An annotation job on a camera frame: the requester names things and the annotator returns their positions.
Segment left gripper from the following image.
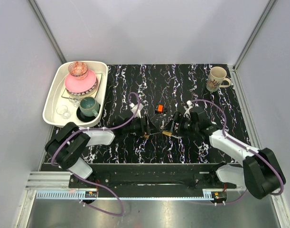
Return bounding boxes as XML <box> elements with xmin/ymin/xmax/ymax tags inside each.
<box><xmin>123</xmin><ymin>115</ymin><xmax>160</xmax><ymax>137</ymax></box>

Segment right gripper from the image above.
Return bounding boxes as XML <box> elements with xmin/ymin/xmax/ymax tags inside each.
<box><xmin>162</xmin><ymin>112</ymin><xmax>199</xmax><ymax>139</ymax></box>

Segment large brass padlock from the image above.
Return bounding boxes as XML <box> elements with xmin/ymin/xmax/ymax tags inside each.
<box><xmin>162</xmin><ymin>131</ymin><xmax>180</xmax><ymax>138</ymax></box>

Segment orange black padlock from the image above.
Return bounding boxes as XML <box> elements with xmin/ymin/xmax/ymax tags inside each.
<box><xmin>155</xmin><ymin>104</ymin><xmax>167</xmax><ymax>114</ymax></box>

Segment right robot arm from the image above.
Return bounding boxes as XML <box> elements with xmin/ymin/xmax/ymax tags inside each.
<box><xmin>162</xmin><ymin>107</ymin><xmax>286</xmax><ymax>199</ymax></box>

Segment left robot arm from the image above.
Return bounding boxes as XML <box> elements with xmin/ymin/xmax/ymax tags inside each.
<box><xmin>45</xmin><ymin>111</ymin><xmax>159</xmax><ymax>188</ymax></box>

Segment green ceramic cup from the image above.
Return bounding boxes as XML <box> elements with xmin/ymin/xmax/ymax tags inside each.
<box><xmin>79</xmin><ymin>96</ymin><xmax>100</xmax><ymax>117</ymax></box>

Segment cream seashell mug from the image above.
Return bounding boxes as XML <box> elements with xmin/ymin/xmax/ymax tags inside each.
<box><xmin>206</xmin><ymin>66</ymin><xmax>232</xmax><ymax>92</ymax></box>

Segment black saucer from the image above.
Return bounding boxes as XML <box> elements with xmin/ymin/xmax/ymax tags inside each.
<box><xmin>76</xmin><ymin>105</ymin><xmax>100</xmax><ymax>122</ymax></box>

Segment patterned plate stack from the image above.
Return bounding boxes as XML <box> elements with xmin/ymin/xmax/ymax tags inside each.
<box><xmin>61</xmin><ymin>73</ymin><xmax>103</xmax><ymax>98</ymax></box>

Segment pink upturned bowl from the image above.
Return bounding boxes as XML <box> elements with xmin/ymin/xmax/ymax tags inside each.
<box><xmin>65</xmin><ymin>70</ymin><xmax>97</xmax><ymax>93</ymax></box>

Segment clear drinking glass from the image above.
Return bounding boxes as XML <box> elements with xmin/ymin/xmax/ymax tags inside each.
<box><xmin>56</xmin><ymin>105</ymin><xmax>71</xmax><ymax>119</ymax></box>

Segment white plastic tray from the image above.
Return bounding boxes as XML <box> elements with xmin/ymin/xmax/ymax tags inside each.
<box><xmin>42</xmin><ymin>61</ymin><xmax>108</xmax><ymax>127</ymax></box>

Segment red patterned small bowl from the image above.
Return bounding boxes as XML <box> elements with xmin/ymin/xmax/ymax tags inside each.
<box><xmin>68</xmin><ymin>61</ymin><xmax>89</xmax><ymax>78</ymax></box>

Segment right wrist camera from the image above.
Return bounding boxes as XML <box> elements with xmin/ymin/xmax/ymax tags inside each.
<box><xmin>183</xmin><ymin>100</ymin><xmax>193</xmax><ymax>120</ymax></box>

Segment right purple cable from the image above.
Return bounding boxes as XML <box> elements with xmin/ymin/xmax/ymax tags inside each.
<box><xmin>189</xmin><ymin>99</ymin><xmax>287</xmax><ymax>206</ymax></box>

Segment purple cable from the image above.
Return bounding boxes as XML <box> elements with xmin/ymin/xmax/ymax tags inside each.
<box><xmin>50</xmin><ymin>92</ymin><xmax>142</xmax><ymax>217</ymax></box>
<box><xmin>189</xmin><ymin>99</ymin><xmax>287</xmax><ymax>206</ymax></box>

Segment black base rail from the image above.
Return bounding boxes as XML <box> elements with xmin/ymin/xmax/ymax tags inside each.
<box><xmin>68</xmin><ymin>163</ymin><xmax>238</xmax><ymax>198</ymax></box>

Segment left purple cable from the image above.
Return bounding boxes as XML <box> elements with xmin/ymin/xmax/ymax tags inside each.
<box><xmin>50</xmin><ymin>92</ymin><xmax>142</xmax><ymax>217</ymax></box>

